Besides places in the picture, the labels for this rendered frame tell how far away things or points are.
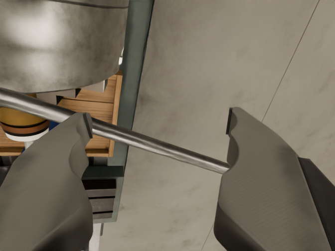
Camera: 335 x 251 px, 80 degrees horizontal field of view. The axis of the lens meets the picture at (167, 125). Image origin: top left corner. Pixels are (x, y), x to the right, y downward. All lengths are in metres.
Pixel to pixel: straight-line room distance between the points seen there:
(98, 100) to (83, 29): 0.40
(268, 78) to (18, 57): 1.96
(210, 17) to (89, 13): 1.38
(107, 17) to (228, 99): 1.71
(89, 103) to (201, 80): 1.21
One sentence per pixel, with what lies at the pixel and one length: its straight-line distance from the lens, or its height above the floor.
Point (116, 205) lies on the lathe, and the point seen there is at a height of 0.93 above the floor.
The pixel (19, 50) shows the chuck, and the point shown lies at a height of 1.23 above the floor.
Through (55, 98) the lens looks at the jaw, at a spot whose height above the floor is 1.11.
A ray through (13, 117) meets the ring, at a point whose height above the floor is 1.12.
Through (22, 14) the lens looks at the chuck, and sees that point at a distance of 0.23.
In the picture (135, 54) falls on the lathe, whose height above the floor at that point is 0.54.
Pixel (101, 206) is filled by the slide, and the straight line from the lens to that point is 0.84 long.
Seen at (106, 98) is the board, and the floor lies 0.88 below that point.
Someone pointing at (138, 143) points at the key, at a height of 1.32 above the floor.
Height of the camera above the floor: 1.44
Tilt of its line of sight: 52 degrees down
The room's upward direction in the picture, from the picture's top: 158 degrees clockwise
